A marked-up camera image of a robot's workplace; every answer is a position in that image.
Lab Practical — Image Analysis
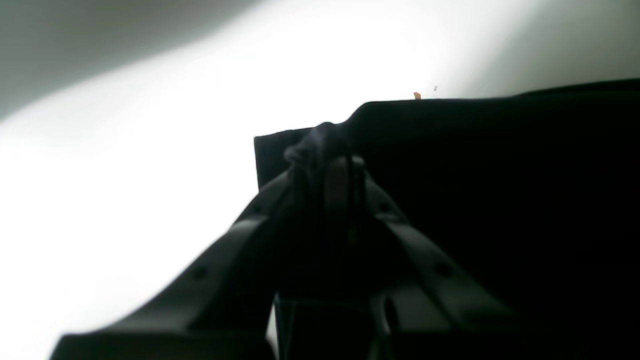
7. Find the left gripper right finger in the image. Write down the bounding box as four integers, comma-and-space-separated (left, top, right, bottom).
325, 155, 531, 360

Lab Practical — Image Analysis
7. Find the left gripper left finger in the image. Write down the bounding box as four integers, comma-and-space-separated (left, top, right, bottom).
51, 171, 299, 360

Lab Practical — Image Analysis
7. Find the black T-shirt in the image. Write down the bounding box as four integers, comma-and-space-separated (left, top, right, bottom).
254, 78, 640, 360

